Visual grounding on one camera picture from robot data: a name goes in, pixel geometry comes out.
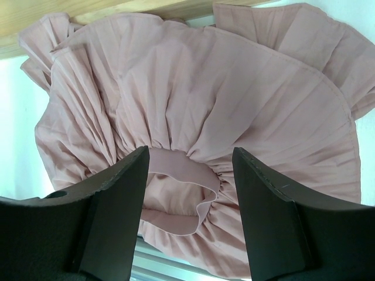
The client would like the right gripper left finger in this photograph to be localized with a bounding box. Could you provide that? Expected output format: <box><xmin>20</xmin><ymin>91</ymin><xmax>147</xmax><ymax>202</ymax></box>
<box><xmin>1</xmin><ymin>146</ymin><xmax>149</xmax><ymax>280</ymax></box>

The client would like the pink pleated skirt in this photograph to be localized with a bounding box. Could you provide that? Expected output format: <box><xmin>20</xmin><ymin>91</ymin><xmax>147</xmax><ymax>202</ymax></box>
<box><xmin>22</xmin><ymin>4</ymin><xmax>374</xmax><ymax>276</ymax></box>

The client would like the wooden clothes rack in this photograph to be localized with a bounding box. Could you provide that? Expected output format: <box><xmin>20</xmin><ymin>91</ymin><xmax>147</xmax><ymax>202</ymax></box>
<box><xmin>0</xmin><ymin>0</ymin><xmax>223</xmax><ymax>61</ymax></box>

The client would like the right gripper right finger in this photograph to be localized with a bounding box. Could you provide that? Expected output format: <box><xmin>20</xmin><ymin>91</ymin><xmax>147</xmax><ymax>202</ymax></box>
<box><xmin>232</xmin><ymin>148</ymin><xmax>374</xmax><ymax>280</ymax></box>

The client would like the aluminium mounting rail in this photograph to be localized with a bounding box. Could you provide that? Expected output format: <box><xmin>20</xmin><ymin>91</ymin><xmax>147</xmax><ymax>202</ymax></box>
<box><xmin>131</xmin><ymin>235</ymin><xmax>253</xmax><ymax>281</ymax></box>

